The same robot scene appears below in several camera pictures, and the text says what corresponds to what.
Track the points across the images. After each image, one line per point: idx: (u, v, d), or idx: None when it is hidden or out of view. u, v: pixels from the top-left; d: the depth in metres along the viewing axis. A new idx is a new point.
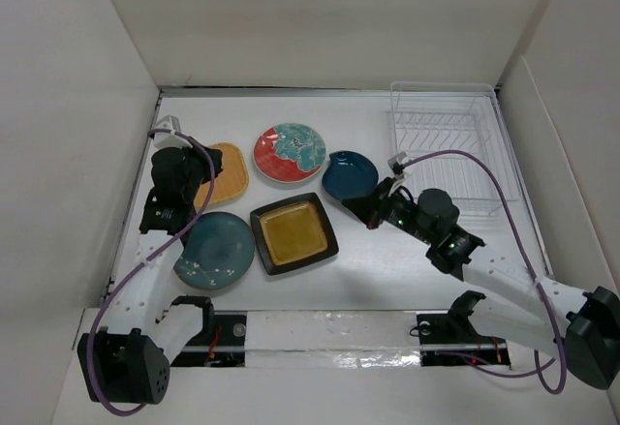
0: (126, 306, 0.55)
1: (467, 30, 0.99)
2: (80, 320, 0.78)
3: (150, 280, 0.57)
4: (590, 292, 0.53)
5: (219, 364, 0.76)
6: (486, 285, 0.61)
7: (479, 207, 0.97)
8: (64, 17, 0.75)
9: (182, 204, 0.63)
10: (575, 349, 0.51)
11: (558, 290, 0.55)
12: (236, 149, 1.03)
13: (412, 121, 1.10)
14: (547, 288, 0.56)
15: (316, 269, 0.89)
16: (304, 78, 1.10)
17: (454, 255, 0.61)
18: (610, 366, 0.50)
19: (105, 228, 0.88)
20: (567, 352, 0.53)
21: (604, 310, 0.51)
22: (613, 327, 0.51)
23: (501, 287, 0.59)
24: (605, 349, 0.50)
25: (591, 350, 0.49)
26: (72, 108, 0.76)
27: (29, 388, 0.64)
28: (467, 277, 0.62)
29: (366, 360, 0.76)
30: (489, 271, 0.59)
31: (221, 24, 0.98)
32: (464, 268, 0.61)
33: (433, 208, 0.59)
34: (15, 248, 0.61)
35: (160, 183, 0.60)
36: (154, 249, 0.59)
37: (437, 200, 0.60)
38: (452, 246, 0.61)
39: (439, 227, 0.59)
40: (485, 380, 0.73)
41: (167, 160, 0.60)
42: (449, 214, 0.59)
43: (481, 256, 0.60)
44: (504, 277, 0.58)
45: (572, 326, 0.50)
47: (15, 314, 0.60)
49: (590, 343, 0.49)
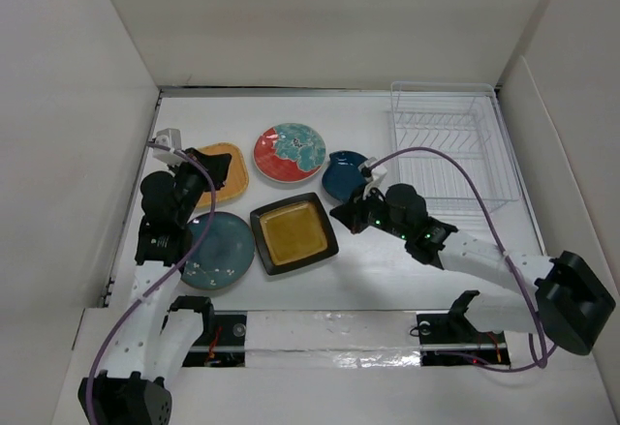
0: (125, 347, 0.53)
1: (468, 30, 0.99)
2: (80, 320, 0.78)
3: (148, 316, 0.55)
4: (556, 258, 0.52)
5: (219, 364, 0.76)
6: (460, 267, 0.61)
7: (479, 207, 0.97)
8: (63, 16, 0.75)
9: (177, 230, 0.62)
10: (550, 318, 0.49)
11: (527, 260, 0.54)
12: (236, 149, 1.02)
13: (412, 121, 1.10)
14: (515, 258, 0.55)
15: (317, 268, 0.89)
16: (304, 78, 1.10)
17: (428, 244, 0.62)
18: (590, 331, 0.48)
19: (105, 228, 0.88)
20: (545, 323, 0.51)
21: (571, 273, 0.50)
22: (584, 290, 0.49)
23: (477, 268, 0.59)
24: (580, 314, 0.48)
25: (563, 316, 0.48)
26: (72, 107, 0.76)
27: (30, 389, 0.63)
28: (444, 261, 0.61)
29: (366, 360, 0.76)
30: (462, 254, 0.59)
31: (221, 24, 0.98)
32: (442, 255, 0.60)
33: (399, 201, 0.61)
34: (15, 249, 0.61)
35: (151, 214, 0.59)
36: (151, 284, 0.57)
37: (400, 194, 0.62)
38: (429, 236, 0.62)
39: (408, 219, 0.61)
40: (485, 380, 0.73)
41: (157, 190, 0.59)
42: (415, 206, 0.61)
43: (455, 239, 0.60)
44: (476, 257, 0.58)
45: (540, 293, 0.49)
47: (15, 315, 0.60)
49: (559, 308, 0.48)
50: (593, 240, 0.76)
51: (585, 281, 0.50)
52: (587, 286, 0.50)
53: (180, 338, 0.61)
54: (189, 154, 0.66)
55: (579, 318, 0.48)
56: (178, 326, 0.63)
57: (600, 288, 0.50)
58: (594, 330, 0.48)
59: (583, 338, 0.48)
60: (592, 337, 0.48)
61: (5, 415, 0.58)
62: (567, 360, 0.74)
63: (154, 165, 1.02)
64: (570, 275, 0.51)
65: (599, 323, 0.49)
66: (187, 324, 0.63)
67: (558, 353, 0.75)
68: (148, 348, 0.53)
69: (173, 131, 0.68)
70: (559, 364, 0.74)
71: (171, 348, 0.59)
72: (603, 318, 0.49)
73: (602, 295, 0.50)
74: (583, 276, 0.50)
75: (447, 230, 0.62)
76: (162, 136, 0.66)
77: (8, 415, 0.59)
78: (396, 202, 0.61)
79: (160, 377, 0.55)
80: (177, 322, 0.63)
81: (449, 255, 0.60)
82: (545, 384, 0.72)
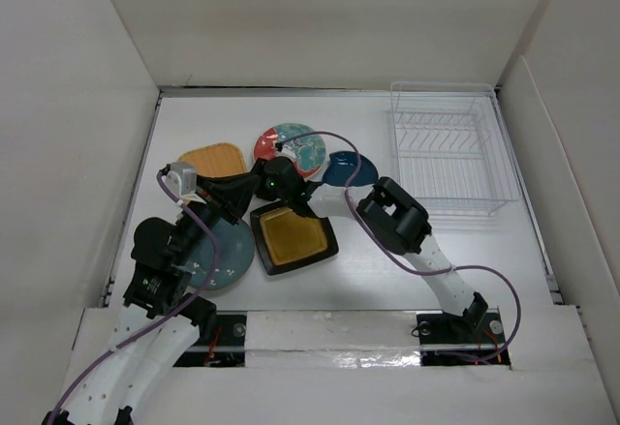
0: (89, 395, 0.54)
1: (468, 30, 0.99)
2: (80, 320, 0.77)
3: (118, 367, 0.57)
4: (376, 184, 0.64)
5: (219, 364, 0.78)
6: (326, 211, 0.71)
7: (479, 207, 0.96)
8: (63, 16, 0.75)
9: (170, 276, 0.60)
10: (376, 228, 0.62)
11: (358, 190, 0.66)
12: (234, 148, 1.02)
13: (411, 121, 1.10)
14: (351, 191, 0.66)
15: (316, 268, 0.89)
16: (304, 78, 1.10)
17: (303, 199, 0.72)
18: (406, 235, 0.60)
19: (105, 228, 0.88)
20: (376, 234, 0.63)
21: (388, 194, 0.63)
22: (401, 205, 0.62)
23: (337, 209, 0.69)
24: (395, 222, 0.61)
25: (381, 224, 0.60)
26: (73, 107, 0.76)
27: (30, 389, 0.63)
28: (315, 210, 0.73)
29: (366, 360, 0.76)
30: (321, 197, 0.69)
31: (221, 24, 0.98)
32: (311, 202, 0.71)
33: (271, 168, 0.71)
34: (15, 248, 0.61)
35: (142, 259, 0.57)
36: (129, 332, 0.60)
37: (275, 163, 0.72)
38: (303, 194, 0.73)
39: (281, 181, 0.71)
40: (486, 381, 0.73)
41: (153, 237, 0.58)
42: (286, 169, 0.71)
43: (321, 189, 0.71)
44: (332, 197, 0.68)
45: (361, 209, 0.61)
47: (15, 315, 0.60)
49: (375, 217, 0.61)
50: (592, 239, 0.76)
51: (396, 196, 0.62)
52: (399, 200, 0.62)
53: (163, 357, 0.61)
54: (203, 193, 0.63)
55: (394, 224, 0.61)
56: (168, 340, 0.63)
57: (410, 198, 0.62)
58: (410, 232, 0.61)
59: (398, 238, 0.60)
60: (408, 236, 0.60)
61: (6, 414, 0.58)
62: (567, 360, 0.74)
63: (153, 164, 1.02)
64: (386, 195, 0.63)
65: (414, 227, 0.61)
66: (175, 342, 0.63)
67: (558, 353, 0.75)
68: (108, 402, 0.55)
69: (193, 170, 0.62)
70: (559, 364, 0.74)
71: (150, 371, 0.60)
72: (418, 224, 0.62)
73: (411, 204, 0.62)
74: (395, 193, 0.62)
75: (315, 186, 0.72)
76: (174, 174, 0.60)
77: (9, 415, 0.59)
78: (272, 171, 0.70)
79: (128, 407, 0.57)
80: (170, 335, 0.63)
81: (314, 203, 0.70)
82: (545, 383, 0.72)
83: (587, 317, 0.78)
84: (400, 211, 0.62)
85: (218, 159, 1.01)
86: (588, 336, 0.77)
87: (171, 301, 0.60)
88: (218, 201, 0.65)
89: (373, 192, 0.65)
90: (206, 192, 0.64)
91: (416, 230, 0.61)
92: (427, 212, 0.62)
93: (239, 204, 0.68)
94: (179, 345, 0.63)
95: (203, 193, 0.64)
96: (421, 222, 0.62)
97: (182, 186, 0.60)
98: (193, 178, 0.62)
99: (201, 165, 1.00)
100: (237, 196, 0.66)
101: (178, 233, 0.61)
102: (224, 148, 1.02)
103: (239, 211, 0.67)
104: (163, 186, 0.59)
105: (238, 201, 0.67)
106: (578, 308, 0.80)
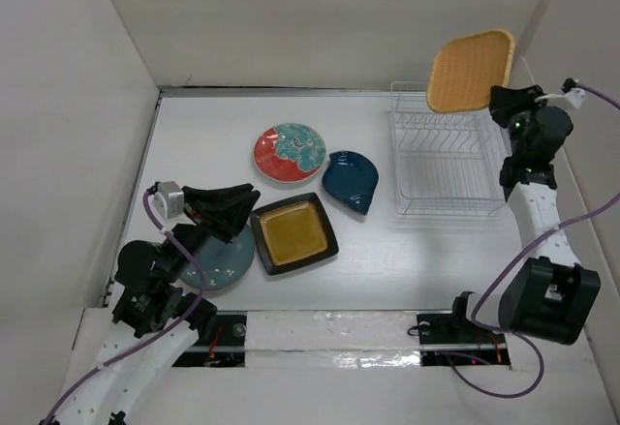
0: (77, 408, 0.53)
1: (468, 31, 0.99)
2: (80, 320, 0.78)
3: (107, 382, 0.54)
4: (578, 267, 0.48)
5: (219, 364, 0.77)
6: (515, 210, 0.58)
7: (480, 207, 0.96)
8: (63, 17, 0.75)
9: (160, 295, 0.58)
10: (518, 283, 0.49)
11: (559, 244, 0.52)
12: (509, 39, 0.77)
13: (412, 121, 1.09)
14: (555, 236, 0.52)
15: (317, 269, 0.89)
16: (304, 78, 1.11)
17: (520, 172, 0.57)
18: (523, 320, 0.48)
19: (105, 229, 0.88)
20: (512, 286, 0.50)
21: (575, 289, 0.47)
22: (566, 313, 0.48)
23: (526, 220, 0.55)
24: (537, 308, 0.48)
25: (528, 291, 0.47)
26: (71, 108, 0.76)
27: (31, 388, 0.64)
28: (510, 197, 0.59)
29: (366, 360, 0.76)
30: (529, 198, 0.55)
31: (220, 24, 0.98)
32: (516, 186, 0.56)
33: (544, 120, 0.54)
34: (16, 249, 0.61)
35: (126, 283, 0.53)
36: (117, 349, 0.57)
37: (553, 116, 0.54)
38: (528, 172, 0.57)
39: (542, 142, 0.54)
40: (484, 381, 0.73)
41: (138, 261, 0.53)
42: (550, 135, 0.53)
43: (540, 187, 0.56)
44: (536, 213, 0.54)
45: (536, 262, 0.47)
47: (15, 315, 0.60)
49: (535, 286, 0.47)
50: (593, 239, 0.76)
51: (574, 300, 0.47)
52: (572, 307, 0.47)
53: (158, 363, 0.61)
54: (193, 212, 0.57)
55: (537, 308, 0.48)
56: (166, 343, 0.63)
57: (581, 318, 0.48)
58: (530, 325, 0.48)
59: (517, 318, 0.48)
60: (525, 325, 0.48)
61: (9, 414, 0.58)
62: (567, 360, 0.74)
63: (154, 165, 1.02)
64: (570, 285, 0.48)
65: (540, 327, 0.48)
66: (171, 345, 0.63)
67: (558, 352, 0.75)
68: (98, 415, 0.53)
69: (179, 193, 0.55)
70: (559, 364, 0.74)
71: (145, 375, 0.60)
72: (548, 333, 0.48)
73: (575, 321, 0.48)
74: (577, 297, 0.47)
75: (542, 178, 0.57)
76: (160, 197, 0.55)
77: (12, 415, 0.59)
78: (539, 119, 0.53)
79: (120, 412, 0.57)
80: (167, 338, 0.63)
81: (517, 192, 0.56)
82: (545, 384, 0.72)
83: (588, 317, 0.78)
84: (558, 311, 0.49)
85: (483, 59, 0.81)
86: (588, 337, 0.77)
87: (160, 318, 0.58)
88: (209, 222, 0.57)
89: (567, 267, 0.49)
90: (197, 210, 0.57)
91: (540, 330, 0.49)
92: (572, 343, 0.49)
93: (236, 223, 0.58)
94: (174, 349, 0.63)
95: (194, 211, 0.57)
96: (552, 335, 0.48)
97: (168, 213, 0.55)
98: (179, 202, 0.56)
99: (464, 69, 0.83)
100: (234, 212, 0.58)
101: (167, 253, 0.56)
102: (497, 40, 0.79)
103: (236, 230, 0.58)
104: (148, 209, 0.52)
105: (236, 219, 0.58)
106: None
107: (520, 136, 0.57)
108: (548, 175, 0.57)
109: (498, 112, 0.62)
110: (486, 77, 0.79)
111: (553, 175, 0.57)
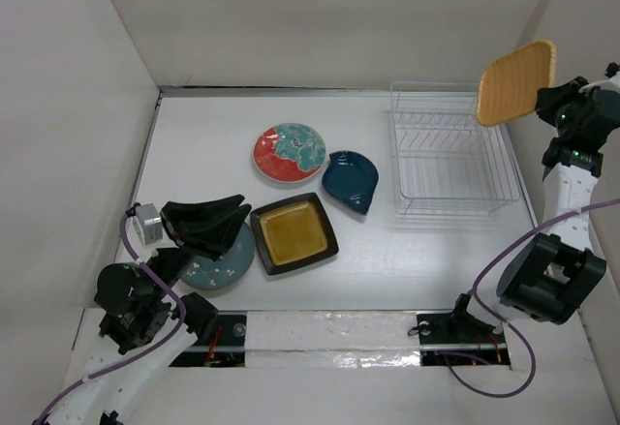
0: (66, 413, 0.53)
1: (468, 31, 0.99)
2: (80, 320, 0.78)
3: (93, 391, 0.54)
4: (588, 253, 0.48)
5: (219, 364, 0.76)
6: (549, 185, 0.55)
7: (480, 207, 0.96)
8: (63, 17, 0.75)
9: (144, 312, 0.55)
10: (522, 255, 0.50)
11: (575, 228, 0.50)
12: (548, 45, 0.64)
13: (412, 121, 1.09)
14: (575, 220, 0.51)
15: (317, 268, 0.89)
16: (304, 78, 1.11)
17: (563, 158, 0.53)
18: (517, 291, 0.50)
19: (105, 229, 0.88)
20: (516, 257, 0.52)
21: (580, 275, 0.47)
22: (565, 293, 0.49)
23: (553, 199, 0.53)
24: (534, 282, 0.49)
25: (529, 264, 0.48)
26: (71, 107, 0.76)
27: (31, 389, 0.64)
28: (547, 175, 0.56)
29: (366, 360, 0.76)
30: (563, 179, 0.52)
31: (220, 24, 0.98)
32: (556, 166, 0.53)
33: (600, 99, 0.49)
34: (17, 249, 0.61)
35: (106, 306, 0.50)
36: (103, 364, 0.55)
37: (610, 95, 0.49)
38: (574, 156, 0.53)
39: (596, 122, 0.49)
40: (483, 381, 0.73)
41: (116, 284, 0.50)
42: (607, 113, 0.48)
43: (580, 171, 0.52)
44: (564, 194, 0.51)
45: (543, 238, 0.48)
47: (15, 315, 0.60)
49: (537, 260, 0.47)
50: (592, 239, 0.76)
51: (574, 284, 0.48)
52: (572, 288, 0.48)
53: (153, 365, 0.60)
54: (175, 233, 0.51)
55: (536, 281, 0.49)
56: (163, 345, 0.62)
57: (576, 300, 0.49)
58: (524, 298, 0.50)
59: (513, 287, 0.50)
60: (518, 296, 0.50)
61: (9, 414, 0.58)
62: (566, 360, 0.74)
63: (154, 165, 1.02)
64: (576, 269, 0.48)
65: (534, 302, 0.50)
66: (170, 347, 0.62)
67: (557, 351, 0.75)
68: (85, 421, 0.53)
69: (156, 220, 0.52)
70: (559, 364, 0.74)
71: (139, 377, 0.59)
72: (542, 309, 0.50)
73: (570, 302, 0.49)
74: (579, 282, 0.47)
75: (586, 163, 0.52)
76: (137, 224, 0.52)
77: (12, 415, 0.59)
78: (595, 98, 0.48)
79: (113, 412, 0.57)
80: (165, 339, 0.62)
81: (554, 169, 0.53)
82: (545, 384, 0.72)
83: (587, 317, 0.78)
84: (557, 290, 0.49)
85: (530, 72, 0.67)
86: (588, 337, 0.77)
87: (145, 335, 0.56)
88: (192, 243, 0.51)
89: (578, 251, 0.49)
90: (177, 232, 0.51)
91: (534, 305, 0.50)
92: (562, 322, 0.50)
93: (224, 240, 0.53)
94: (170, 352, 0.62)
95: (175, 232, 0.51)
96: (545, 312, 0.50)
97: (145, 239, 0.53)
98: (157, 228, 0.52)
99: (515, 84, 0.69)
100: (222, 228, 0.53)
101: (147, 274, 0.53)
102: (536, 50, 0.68)
103: (226, 248, 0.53)
104: (124, 241, 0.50)
105: (224, 237, 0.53)
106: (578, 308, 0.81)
107: (572, 119, 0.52)
108: (594, 161, 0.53)
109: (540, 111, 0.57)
110: (531, 88, 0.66)
111: (601, 163, 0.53)
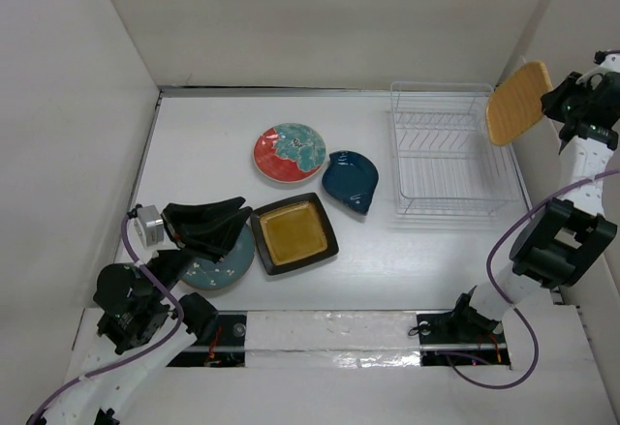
0: (61, 410, 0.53)
1: (468, 31, 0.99)
2: (80, 320, 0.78)
3: (88, 391, 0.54)
4: (601, 218, 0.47)
5: (219, 364, 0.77)
6: (565, 158, 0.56)
7: (479, 207, 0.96)
8: (63, 18, 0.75)
9: (142, 313, 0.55)
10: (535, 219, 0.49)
11: (589, 196, 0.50)
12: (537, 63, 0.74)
13: (412, 121, 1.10)
14: (591, 188, 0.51)
15: (317, 268, 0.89)
16: (304, 78, 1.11)
17: (581, 131, 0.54)
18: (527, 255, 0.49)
19: (105, 229, 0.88)
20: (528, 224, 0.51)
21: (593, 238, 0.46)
22: (575, 258, 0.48)
23: (569, 171, 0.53)
24: (545, 246, 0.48)
25: (542, 226, 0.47)
26: (71, 107, 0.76)
27: (31, 389, 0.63)
28: (563, 153, 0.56)
29: (366, 360, 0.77)
30: (579, 150, 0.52)
31: (221, 24, 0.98)
32: (573, 139, 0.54)
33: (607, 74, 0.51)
34: (16, 249, 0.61)
35: (105, 307, 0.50)
36: (100, 362, 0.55)
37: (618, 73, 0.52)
38: (593, 130, 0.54)
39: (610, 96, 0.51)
40: (483, 380, 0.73)
41: (113, 286, 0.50)
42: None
43: (597, 143, 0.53)
44: (580, 163, 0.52)
45: (557, 200, 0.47)
47: (15, 315, 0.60)
49: (549, 221, 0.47)
50: None
51: (586, 248, 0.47)
52: (583, 251, 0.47)
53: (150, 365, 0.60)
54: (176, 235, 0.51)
55: (546, 244, 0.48)
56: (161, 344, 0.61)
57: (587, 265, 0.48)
58: (534, 260, 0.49)
59: (524, 249, 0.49)
60: (528, 258, 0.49)
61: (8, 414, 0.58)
62: (566, 360, 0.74)
63: (154, 165, 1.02)
64: (588, 233, 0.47)
65: (543, 265, 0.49)
66: (168, 348, 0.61)
67: (557, 351, 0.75)
68: (80, 419, 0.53)
69: (156, 221, 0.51)
70: (559, 364, 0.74)
71: (138, 376, 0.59)
72: (551, 273, 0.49)
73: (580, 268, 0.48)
74: (591, 243, 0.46)
75: (603, 135, 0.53)
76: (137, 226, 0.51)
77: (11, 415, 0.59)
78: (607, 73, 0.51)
79: (109, 409, 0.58)
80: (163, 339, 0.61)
81: (570, 144, 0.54)
82: (545, 383, 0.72)
83: (588, 317, 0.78)
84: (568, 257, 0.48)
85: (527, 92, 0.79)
86: (588, 336, 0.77)
87: (142, 334, 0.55)
88: (193, 245, 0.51)
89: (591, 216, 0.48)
90: (178, 233, 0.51)
91: (542, 268, 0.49)
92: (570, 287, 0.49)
93: (225, 242, 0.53)
94: (170, 352, 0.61)
95: (177, 234, 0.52)
96: (554, 275, 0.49)
97: (146, 240, 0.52)
98: (159, 230, 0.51)
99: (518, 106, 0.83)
100: (222, 229, 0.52)
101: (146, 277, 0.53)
102: (529, 70, 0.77)
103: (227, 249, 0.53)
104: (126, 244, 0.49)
105: (225, 238, 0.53)
106: (578, 308, 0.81)
107: (584, 99, 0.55)
108: (611, 135, 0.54)
109: (547, 114, 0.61)
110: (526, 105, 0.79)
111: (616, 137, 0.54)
